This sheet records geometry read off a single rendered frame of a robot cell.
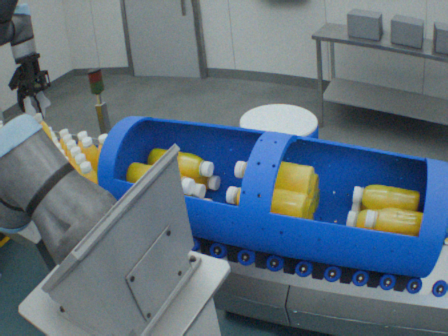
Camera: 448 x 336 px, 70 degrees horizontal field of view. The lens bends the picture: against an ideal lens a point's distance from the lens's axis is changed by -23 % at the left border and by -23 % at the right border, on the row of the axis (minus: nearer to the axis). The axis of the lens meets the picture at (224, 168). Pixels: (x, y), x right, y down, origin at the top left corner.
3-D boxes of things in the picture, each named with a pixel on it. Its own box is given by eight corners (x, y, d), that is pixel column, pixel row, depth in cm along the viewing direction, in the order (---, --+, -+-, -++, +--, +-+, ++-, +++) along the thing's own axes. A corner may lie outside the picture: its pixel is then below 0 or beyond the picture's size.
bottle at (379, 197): (417, 197, 88) (361, 187, 94) (421, 187, 82) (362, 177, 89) (413, 221, 85) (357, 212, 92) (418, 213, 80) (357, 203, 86)
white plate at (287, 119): (223, 120, 142) (223, 123, 143) (279, 147, 123) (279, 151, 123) (279, 98, 155) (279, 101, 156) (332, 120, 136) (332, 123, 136)
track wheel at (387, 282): (399, 276, 79) (399, 275, 80) (384, 271, 80) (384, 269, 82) (391, 293, 79) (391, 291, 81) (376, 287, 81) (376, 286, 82)
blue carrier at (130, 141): (421, 302, 72) (459, 195, 60) (106, 230, 106) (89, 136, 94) (423, 237, 95) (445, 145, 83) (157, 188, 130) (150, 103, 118)
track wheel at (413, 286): (425, 280, 76) (425, 279, 77) (411, 275, 77) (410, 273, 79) (418, 297, 76) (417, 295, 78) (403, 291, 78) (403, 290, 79)
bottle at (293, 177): (306, 194, 86) (235, 182, 92) (311, 197, 92) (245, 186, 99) (311, 163, 86) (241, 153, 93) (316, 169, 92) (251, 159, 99)
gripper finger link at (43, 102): (51, 119, 100) (41, 93, 94) (41, 118, 102) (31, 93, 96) (58, 113, 102) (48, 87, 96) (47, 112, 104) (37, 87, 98)
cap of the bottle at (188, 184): (182, 197, 98) (189, 198, 97) (179, 183, 96) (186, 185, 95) (190, 187, 101) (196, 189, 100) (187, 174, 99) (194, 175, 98)
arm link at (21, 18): (-4, 13, 78) (18, 5, 84) (3, 49, 84) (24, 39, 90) (11, 7, 75) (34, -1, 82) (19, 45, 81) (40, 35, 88)
